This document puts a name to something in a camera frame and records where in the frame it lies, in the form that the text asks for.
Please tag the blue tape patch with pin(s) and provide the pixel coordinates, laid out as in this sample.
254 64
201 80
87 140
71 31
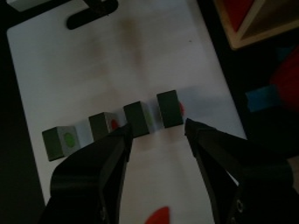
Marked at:
264 98

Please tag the red plate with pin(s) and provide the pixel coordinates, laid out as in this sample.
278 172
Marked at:
159 216

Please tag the toy sushi piece red centre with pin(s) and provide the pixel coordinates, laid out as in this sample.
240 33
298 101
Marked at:
170 108
102 124

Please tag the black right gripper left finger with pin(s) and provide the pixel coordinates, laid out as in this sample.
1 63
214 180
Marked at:
90 175

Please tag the wooden box with red face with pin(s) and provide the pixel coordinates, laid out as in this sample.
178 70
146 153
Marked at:
257 17

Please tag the white cutting board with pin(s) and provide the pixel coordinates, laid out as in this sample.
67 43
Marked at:
155 58

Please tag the toy sushi piece green centre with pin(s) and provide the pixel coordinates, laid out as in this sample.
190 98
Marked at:
137 118
62 143

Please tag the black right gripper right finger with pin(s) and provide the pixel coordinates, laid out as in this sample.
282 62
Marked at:
241 175

